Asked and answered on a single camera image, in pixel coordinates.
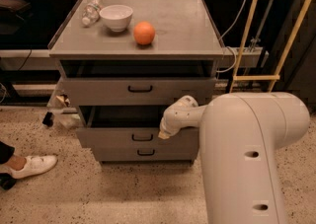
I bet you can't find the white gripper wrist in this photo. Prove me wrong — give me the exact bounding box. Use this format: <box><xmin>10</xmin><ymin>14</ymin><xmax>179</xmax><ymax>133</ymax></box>
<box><xmin>158</xmin><ymin>117</ymin><xmax>181</xmax><ymax>140</ymax></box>

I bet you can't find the grey drawer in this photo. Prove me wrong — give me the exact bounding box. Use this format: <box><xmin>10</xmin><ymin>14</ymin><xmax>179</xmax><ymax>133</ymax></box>
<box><xmin>92</xmin><ymin>147</ymin><xmax>198</xmax><ymax>162</ymax></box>
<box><xmin>62</xmin><ymin>78</ymin><xmax>214</xmax><ymax>106</ymax></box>
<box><xmin>77</xmin><ymin>105</ymin><xmax>198</xmax><ymax>150</ymax></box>

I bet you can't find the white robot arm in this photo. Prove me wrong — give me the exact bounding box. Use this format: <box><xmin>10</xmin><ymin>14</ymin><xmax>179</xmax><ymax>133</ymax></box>
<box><xmin>159</xmin><ymin>92</ymin><xmax>310</xmax><ymax>224</ymax></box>

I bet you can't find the grey bottom drawer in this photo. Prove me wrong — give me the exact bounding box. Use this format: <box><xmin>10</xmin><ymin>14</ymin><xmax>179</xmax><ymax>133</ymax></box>
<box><xmin>92</xmin><ymin>147</ymin><xmax>198</xmax><ymax>162</ymax></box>

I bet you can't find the grey drawer cabinet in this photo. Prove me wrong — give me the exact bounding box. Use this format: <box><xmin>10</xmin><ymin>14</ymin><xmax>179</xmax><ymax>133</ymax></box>
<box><xmin>47</xmin><ymin>0</ymin><xmax>226</xmax><ymax>167</ymax></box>

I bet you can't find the grey top drawer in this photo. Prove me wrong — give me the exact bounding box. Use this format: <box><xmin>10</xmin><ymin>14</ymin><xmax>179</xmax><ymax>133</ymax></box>
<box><xmin>62</xmin><ymin>78</ymin><xmax>214</xmax><ymax>106</ymax></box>

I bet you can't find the orange fruit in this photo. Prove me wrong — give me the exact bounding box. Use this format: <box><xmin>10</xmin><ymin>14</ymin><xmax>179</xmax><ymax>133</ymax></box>
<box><xmin>133</xmin><ymin>22</ymin><xmax>155</xmax><ymax>45</ymax></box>

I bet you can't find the clear plastic bin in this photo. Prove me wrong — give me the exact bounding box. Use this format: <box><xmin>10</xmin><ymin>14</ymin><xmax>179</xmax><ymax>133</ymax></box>
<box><xmin>47</xmin><ymin>78</ymin><xmax>82</xmax><ymax>129</ymax></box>

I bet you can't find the white ceramic bowl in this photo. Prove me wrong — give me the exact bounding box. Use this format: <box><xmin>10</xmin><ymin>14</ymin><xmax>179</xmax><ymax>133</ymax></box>
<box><xmin>100</xmin><ymin>5</ymin><xmax>133</xmax><ymax>32</ymax></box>

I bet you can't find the white sneaker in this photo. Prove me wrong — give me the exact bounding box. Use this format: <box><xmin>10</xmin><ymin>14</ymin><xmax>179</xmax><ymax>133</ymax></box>
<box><xmin>1</xmin><ymin>155</ymin><xmax>57</xmax><ymax>179</ymax></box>

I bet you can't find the black trouser leg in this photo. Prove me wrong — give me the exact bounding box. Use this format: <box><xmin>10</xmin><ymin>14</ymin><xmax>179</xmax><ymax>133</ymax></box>
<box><xmin>0</xmin><ymin>141</ymin><xmax>15</xmax><ymax>164</ymax></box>

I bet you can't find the black chair caster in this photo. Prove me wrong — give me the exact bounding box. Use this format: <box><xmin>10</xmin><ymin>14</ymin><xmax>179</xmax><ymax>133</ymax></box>
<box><xmin>0</xmin><ymin>173</ymin><xmax>17</xmax><ymax>190</ymax></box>

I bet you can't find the dark bag on shelf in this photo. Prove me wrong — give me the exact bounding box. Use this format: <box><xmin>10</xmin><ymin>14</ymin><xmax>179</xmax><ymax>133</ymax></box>
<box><xmin>0</xmin><ymin>0</ymin><xmax>32</xmax><ymax>35</ymax></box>

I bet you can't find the white power cable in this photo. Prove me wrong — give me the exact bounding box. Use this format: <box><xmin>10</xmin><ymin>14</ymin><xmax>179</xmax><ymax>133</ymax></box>
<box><xmin>215</xmin><ymin>0</ymin><xmax>249</xmax><ymax>74</ymax></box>

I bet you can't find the yellow frame cart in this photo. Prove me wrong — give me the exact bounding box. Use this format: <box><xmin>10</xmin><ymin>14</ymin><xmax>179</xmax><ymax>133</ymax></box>
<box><xmin>228</xmin><ymin>0</ymin><xmax>316</xmax><ymax>94</ymax></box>

